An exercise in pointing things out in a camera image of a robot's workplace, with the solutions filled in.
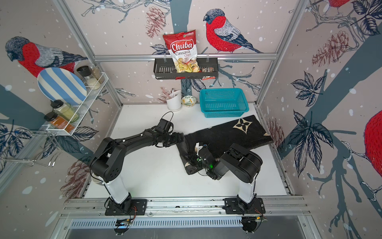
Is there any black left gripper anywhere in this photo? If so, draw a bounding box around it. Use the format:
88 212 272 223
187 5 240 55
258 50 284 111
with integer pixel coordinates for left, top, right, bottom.
163 132 185 147

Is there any black pillowcase with cream flowers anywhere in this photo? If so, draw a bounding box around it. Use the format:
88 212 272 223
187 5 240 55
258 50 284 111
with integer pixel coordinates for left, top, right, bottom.
177 115 274 175

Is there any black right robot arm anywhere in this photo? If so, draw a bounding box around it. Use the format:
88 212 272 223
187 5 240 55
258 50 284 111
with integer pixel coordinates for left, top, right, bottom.
195 143 263 208

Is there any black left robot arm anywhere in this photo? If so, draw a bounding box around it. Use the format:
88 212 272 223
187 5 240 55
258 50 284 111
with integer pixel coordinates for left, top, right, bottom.
90 128 184 206

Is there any white utensil cup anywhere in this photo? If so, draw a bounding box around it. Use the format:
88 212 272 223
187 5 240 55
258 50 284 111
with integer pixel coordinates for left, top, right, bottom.
166 90 182 112

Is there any small patterned bowl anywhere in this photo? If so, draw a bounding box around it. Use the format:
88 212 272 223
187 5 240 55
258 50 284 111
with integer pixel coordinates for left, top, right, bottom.
181 95 197 108

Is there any teal plastic basket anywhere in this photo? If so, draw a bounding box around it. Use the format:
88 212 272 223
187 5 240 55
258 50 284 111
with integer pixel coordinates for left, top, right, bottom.
199 88 249 118

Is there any purple mug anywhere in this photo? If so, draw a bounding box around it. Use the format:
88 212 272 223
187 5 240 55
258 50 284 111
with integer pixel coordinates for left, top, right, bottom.
91 176 103 185

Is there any red Chuba chips bag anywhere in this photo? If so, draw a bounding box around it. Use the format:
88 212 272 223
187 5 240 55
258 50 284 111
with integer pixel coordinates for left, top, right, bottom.
163 30 200 73

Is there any black-lid spice jar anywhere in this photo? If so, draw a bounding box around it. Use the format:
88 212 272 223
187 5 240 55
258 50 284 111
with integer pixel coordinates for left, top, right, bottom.
77 65 101 90

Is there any green spice jar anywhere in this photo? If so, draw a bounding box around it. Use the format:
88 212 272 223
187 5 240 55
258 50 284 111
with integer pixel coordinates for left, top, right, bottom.
50 100 79 122

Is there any orange spice jar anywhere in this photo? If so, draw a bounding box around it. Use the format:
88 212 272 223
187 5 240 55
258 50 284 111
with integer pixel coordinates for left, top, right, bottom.
44 112 75 133

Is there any blue striped plate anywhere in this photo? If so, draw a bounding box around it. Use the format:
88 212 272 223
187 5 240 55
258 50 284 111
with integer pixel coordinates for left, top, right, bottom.
37 67 88 106

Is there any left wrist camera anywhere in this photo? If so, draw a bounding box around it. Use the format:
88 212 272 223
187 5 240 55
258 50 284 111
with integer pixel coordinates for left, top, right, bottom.
155 119 174 133

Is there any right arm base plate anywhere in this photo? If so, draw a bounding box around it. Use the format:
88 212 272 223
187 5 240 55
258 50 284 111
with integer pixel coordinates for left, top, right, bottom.
222 196 266 215

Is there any black wall-mounted wire shelf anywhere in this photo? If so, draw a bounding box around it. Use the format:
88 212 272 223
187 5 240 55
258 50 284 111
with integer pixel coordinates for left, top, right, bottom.
153 58 218 80

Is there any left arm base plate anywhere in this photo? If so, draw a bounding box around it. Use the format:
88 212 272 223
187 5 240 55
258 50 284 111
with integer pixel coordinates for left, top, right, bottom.
104 194 148 216

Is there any white wire spice rack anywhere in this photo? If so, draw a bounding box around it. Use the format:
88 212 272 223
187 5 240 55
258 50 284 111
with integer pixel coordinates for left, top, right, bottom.
37 68 109 136

